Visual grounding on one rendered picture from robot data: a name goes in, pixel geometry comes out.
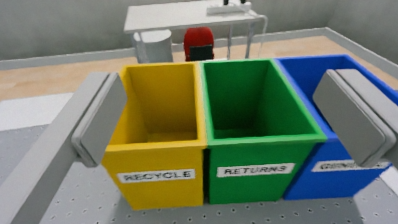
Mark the yellow recycle bin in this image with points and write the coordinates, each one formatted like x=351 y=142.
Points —
x=164 y=119

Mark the blue storage bin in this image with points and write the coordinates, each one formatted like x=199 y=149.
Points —
x=329 y=172

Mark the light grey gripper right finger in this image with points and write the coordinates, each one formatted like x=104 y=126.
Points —
x=362 y=117

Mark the grey flat base plate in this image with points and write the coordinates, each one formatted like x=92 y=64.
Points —
x=92 y=196

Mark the green returns bin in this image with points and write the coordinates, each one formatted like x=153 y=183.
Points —
x=254 y=98

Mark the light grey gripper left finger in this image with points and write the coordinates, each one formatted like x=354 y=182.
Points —
x=80 y=132

